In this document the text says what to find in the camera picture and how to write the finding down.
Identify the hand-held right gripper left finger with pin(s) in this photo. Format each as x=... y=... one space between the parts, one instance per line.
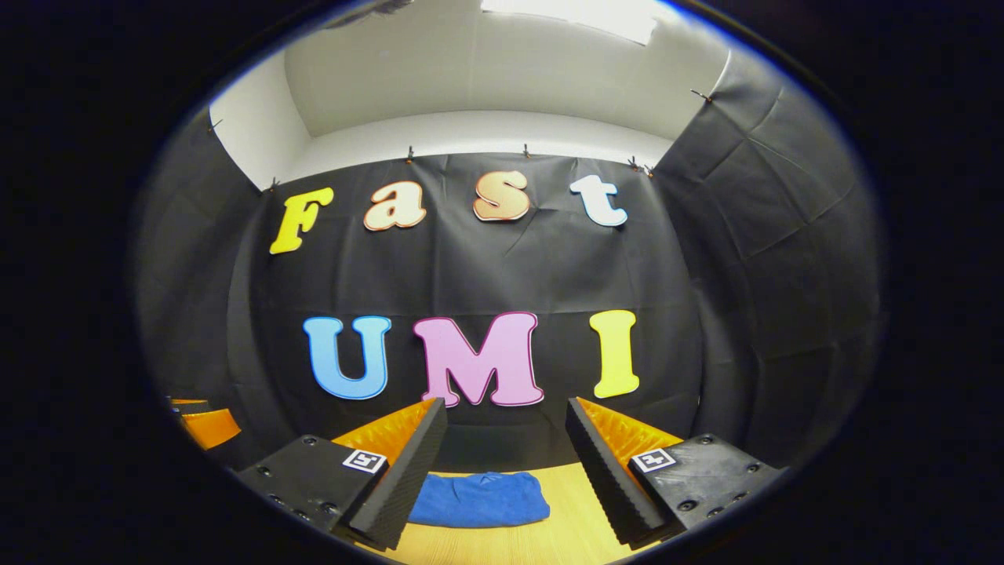
x=412 y=479

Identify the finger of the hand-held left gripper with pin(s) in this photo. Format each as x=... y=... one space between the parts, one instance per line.
x=212 y=428
x=192 y=407

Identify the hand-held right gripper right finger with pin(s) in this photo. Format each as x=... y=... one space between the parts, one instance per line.
x=600 y=479

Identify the blue jacket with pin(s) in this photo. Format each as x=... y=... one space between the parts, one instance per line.
x=486 y=498

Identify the black backdrop cloth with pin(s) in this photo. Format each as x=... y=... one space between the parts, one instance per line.
x=502 y=267

